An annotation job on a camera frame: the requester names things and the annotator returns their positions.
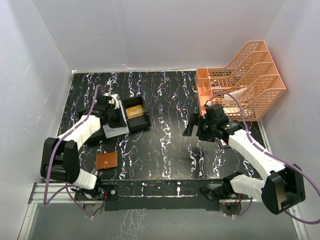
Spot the white phone box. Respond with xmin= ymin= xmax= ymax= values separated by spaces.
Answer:
xmin=218 ymin=139 xmax=230 ymax=149

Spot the gold credit card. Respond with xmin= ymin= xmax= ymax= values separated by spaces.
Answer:
xmin=126 ymin=104 xmax=145 ymax=119

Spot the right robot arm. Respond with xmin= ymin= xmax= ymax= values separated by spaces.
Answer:
xmin=183 ymin=104 xmax=306 ymax=215

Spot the brown leather card holder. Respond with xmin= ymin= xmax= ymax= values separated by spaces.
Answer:
xmin=95 ymin=152 xmax=118 ymax=170

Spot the black bin with gold card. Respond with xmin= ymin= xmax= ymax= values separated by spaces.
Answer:
xmin=122 ymin=95 xmax=151 ymax=132

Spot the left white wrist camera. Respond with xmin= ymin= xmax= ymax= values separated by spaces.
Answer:
xmin=104 ymin=93 xmax=120 ymax=109

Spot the white blue item in organizer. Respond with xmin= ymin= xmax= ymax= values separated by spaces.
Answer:
xmin=223 ymin=107 xmax=240 ymax=114

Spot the white paper in organizer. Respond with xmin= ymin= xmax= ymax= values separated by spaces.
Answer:
xmin=223 ymin=87 xmax=247 ymax=101

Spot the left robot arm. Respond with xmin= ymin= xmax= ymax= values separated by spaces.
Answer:
xmin=40 ymin=94 xmax=129 ymax=190

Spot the white plastic bin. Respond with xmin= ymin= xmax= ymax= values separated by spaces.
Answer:
xmin=102 ymin=100 xmax=130 ymax=139

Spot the orange mesh file organizer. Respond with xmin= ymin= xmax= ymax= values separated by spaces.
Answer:
xmin=195 ymin=40 xmax=286 ymax=121

